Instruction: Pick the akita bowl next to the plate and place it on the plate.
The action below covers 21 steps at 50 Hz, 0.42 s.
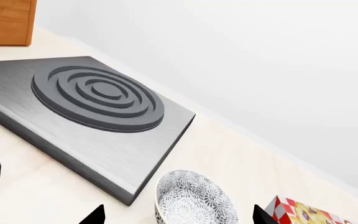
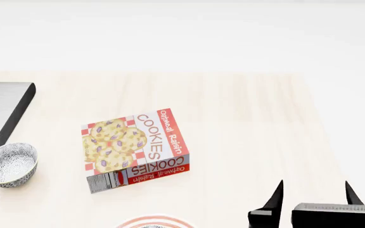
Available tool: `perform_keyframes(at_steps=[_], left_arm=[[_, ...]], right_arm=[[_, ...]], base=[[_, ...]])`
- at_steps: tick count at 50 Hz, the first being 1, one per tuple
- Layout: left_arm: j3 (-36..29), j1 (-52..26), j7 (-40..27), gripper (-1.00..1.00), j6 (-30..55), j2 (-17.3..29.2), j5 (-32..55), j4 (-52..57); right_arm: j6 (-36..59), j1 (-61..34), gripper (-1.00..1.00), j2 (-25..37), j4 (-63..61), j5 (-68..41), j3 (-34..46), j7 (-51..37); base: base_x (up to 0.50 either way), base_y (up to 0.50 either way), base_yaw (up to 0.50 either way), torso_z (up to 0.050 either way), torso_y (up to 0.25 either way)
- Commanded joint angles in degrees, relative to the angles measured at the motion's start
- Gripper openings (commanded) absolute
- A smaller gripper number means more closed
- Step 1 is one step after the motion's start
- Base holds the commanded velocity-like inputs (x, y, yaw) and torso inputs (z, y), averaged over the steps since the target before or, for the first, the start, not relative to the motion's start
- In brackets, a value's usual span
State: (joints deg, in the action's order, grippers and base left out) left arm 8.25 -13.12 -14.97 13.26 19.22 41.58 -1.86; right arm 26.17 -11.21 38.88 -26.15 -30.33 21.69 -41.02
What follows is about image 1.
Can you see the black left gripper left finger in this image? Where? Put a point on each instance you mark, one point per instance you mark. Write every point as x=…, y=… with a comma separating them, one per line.
x=95, y=217

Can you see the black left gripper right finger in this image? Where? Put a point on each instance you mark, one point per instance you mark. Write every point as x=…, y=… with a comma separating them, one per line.
x=261, y=217

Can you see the white floral patterned bowl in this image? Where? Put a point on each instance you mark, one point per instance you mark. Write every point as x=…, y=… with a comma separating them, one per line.
x=194, y=200

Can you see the red checkered cookie box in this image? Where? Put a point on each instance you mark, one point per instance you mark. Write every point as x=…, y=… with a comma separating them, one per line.
x=303, y=212

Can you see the silver flat stove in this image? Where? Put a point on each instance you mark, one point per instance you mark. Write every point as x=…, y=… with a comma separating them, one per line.
x=110, y=149

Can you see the dark grey ringed burner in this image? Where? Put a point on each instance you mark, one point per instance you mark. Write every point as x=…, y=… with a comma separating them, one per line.
x=101, y=100

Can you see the wooden cabinet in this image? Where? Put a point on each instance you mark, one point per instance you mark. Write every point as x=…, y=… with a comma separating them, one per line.
x=8, y=14

